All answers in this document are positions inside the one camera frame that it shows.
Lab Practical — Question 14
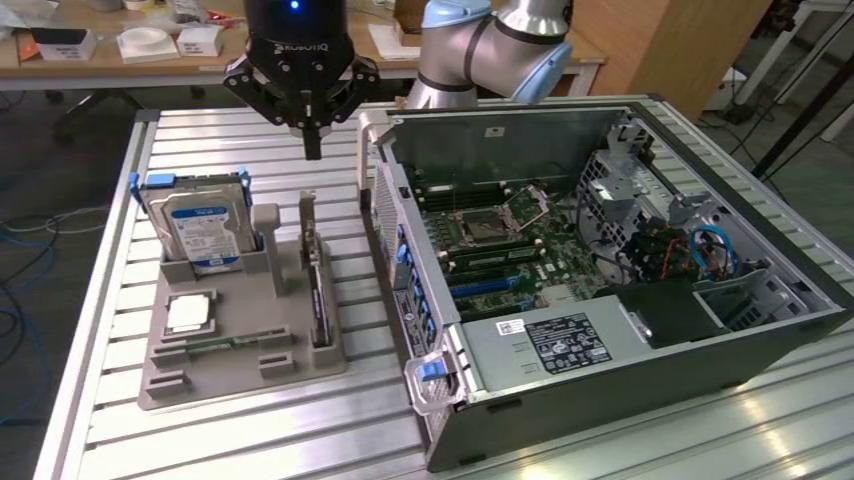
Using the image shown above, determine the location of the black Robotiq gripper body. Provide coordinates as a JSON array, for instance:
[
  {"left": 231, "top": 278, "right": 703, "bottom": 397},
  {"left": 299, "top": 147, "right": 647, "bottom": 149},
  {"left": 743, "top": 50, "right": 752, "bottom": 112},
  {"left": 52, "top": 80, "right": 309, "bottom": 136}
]
[{"left": 243, "top": 0, "right": 355, "bottom": 139}]

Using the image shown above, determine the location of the Nvidia graphics card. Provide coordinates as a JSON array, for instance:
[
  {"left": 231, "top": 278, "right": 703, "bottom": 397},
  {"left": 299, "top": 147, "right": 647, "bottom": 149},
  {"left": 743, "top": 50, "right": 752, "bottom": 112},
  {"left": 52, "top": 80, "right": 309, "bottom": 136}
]
[{"left": 296, "top": 189, "right": 339, "bottom": 350}]

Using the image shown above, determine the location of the white paper booklet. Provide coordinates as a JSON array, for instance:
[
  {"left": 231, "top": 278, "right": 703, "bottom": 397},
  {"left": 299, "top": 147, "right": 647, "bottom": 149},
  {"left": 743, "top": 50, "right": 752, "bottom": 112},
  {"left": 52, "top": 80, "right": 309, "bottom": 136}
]
[{"left": 368, "top": 22, "right": 424, "bottom": 62}]

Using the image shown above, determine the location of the plain white box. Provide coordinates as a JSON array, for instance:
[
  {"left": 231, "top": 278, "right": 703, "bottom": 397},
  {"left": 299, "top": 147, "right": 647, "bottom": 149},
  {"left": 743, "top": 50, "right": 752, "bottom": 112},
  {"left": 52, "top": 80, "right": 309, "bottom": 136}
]
[{"left": 176, "top": 24, "right": 225, "bottom": 58}]

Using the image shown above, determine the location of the white square tray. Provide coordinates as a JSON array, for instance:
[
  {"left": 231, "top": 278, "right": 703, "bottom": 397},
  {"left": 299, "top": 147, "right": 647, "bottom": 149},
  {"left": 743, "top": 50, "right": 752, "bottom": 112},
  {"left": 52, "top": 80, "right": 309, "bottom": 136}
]
[{"left": 116, "top": 27, "right": 183, "bottom": 65}]

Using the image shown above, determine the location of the wooden desk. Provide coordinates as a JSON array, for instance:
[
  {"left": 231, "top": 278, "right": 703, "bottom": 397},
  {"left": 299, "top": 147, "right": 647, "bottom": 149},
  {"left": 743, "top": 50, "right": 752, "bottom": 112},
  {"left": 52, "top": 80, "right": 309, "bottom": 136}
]
[{"left": 0, "top": 0, "right": 610, "bottom": 109}]

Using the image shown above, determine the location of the black office chair base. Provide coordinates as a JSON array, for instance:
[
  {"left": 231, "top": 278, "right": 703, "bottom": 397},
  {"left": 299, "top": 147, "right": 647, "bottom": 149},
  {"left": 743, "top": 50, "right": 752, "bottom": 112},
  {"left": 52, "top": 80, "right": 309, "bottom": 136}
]
[{"left": 46, "top": 89, "right": 145, "bottom": 146}]

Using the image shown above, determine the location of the hard disk with blue caddy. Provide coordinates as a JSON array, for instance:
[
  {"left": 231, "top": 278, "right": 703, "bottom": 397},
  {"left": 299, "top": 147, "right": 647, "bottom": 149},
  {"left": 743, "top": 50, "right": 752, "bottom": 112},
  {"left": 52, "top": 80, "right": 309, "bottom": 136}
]
[{"left": 129, "top": 169, "right": 260, "bottom": 276}]

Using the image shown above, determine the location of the white box with black lid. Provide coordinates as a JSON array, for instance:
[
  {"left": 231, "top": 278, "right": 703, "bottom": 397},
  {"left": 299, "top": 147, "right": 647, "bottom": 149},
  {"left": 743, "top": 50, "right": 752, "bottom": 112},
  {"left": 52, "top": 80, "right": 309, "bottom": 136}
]
[{"left": 29, "top": 27, "right": 98, "bottom": 62}]

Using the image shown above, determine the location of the CPU socket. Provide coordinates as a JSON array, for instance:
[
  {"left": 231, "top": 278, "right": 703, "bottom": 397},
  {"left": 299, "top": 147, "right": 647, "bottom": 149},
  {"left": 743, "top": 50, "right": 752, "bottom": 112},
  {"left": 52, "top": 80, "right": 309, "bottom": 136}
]
[{"left": 456, "top": 208, "right": 516, "bottom": 247}]

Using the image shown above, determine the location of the metal socket cover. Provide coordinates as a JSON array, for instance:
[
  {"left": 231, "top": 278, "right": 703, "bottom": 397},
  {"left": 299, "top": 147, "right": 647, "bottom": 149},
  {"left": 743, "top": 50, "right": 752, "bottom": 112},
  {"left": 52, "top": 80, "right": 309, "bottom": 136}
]
[{"left": 503, "top": 183, "right": 556, "bottom": 222}]

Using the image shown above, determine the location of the metal disk bay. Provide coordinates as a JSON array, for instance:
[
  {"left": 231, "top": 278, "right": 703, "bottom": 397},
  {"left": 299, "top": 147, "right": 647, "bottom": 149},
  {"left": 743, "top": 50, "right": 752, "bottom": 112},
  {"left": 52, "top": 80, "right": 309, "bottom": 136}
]
[{"left": 576, "top": 147, "right": 675, "bottom": 236}]

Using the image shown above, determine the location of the grey parts rack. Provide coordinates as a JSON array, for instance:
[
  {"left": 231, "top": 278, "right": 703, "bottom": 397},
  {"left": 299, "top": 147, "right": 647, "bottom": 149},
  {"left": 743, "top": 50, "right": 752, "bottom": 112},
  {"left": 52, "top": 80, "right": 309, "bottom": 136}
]
[{"left": 136, "top": 189, "right": 349, "bottom": 412}]

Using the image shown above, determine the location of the silver CPU chip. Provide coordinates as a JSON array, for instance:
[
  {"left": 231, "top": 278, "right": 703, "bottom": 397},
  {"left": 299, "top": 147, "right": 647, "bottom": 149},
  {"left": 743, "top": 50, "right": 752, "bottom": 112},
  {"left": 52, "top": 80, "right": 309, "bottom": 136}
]
[{"left": 165, "top": 295, "right": 213, "bottom": 334}]

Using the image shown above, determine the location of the green motherboard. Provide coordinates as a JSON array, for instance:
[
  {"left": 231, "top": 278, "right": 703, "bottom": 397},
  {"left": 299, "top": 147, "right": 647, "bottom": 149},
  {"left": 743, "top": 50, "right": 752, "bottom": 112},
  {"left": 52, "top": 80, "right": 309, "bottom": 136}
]
[{"left": 405, "top": 167, "right": 610, "bottom": 322}]

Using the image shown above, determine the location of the green RAM stick on rack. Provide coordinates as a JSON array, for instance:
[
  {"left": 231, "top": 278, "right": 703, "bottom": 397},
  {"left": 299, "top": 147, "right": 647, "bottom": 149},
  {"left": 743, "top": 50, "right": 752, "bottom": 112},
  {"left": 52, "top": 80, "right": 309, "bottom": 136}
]
[{"left": 185, "top": 335, "right": 265, "bottom": 352}]

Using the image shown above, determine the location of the wooden cabinet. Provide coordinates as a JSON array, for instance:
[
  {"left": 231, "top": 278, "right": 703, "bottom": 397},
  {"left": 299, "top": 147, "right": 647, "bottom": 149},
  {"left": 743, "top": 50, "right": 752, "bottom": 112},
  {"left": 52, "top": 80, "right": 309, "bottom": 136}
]
[{"left": 579, "top": 0, "right": 795, "bottom": 122}]

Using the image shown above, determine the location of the white floor bin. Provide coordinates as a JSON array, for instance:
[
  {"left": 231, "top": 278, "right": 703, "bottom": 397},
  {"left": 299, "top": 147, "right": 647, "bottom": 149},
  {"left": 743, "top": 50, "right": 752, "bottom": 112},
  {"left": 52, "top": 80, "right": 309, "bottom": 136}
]
[{"left": 703, "top": 67, "right": 746, "bottom": 114}]

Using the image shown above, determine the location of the blue case release latch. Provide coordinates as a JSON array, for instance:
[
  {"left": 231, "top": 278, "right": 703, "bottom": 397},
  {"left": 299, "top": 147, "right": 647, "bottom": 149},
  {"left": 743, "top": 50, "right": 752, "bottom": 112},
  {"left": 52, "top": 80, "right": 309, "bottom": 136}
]
[{"left": 412, "top": 362, "right": 445, "bottom": 387}]

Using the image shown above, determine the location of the silver power supply unit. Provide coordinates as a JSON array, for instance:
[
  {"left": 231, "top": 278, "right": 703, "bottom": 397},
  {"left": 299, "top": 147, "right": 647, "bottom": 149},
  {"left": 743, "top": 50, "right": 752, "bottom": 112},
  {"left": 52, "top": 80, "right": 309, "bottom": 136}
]
[{"left": 459, "top": 294, "right": 652, "bottom": 394}]

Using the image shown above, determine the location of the open black PC case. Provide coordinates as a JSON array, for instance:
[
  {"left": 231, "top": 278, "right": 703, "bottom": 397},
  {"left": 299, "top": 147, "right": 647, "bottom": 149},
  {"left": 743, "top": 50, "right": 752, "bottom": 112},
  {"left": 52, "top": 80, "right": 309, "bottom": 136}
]
[{"left": 356, "top": 97, "right": 854, "bottom": 474}]

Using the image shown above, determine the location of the red yellow power wire bundle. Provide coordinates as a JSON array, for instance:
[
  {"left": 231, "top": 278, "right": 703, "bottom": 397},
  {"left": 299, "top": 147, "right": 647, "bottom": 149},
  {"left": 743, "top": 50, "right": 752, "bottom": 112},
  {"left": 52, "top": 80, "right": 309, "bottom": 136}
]
[{"left": 632, "top": 227, "right": 699, "bottom": 281}]

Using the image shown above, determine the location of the blue data wire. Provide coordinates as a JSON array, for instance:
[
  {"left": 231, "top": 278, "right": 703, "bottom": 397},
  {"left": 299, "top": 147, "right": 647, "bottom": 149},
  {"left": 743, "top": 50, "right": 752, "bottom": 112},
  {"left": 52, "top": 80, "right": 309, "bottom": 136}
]
[{"left": 688, "top": 224, "right": 740, "bottom": 281}]

